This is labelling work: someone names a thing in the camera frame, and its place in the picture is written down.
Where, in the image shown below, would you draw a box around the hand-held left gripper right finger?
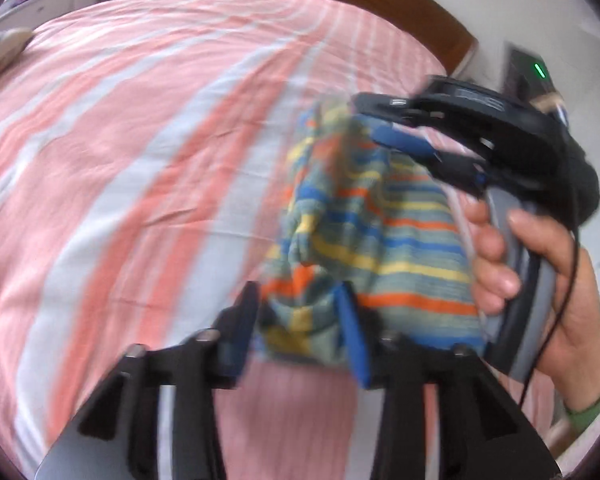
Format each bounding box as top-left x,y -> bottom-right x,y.
332,280 -> 563,480

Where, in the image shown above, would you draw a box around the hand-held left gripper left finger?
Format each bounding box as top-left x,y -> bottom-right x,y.
35,280 -> 261,480

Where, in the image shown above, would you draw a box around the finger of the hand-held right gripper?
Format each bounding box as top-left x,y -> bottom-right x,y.
370,120 -> 487,196
350,91 -> 461,128

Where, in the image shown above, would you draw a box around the striped knit sweater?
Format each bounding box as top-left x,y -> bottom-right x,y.
257,97 -> 486,368

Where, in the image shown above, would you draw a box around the person's right forearm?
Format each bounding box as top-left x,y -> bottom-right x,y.
562,355 -> 600,433

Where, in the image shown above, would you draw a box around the person's right hand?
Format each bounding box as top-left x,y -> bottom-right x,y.
465,200 -> 600,406

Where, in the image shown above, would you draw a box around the pink striped bedspread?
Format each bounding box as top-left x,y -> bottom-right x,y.
0,0 -> 571,480

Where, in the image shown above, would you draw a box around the checkered cushion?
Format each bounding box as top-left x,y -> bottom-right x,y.
0,29 -> 33,71

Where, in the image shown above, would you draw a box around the black cable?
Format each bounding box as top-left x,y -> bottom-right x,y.
517,175 -> 582,406

